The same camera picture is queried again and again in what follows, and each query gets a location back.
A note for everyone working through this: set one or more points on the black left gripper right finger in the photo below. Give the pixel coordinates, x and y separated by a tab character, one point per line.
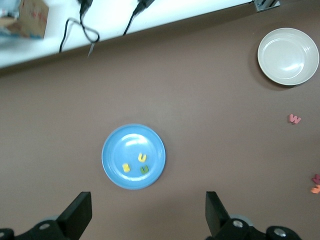
220	222

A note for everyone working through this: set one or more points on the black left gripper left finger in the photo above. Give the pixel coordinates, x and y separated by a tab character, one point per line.
72	220

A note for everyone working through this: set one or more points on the yellow foam letter S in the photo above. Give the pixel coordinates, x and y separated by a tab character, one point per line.
126	168

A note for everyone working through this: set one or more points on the green foam letter U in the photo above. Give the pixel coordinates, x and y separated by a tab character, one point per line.
143	171

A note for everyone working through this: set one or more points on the yellow foam letter U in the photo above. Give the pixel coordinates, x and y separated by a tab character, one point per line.
140	158

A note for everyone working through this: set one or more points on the blue plate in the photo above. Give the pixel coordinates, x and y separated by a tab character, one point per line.
117	150

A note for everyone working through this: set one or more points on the orange foam letter t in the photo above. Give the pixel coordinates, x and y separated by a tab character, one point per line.
316	189

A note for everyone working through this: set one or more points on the dark red foam letter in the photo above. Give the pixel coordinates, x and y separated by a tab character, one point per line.
316	178

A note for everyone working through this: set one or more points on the brown table mat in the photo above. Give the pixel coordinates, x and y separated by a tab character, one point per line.
200	100

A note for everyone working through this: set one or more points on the pink foam letter W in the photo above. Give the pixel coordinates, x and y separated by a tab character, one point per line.
295	119

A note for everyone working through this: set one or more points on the beige plate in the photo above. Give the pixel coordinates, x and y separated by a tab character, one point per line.
287	56

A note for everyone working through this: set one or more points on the cardboard box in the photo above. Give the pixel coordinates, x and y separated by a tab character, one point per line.
30	17

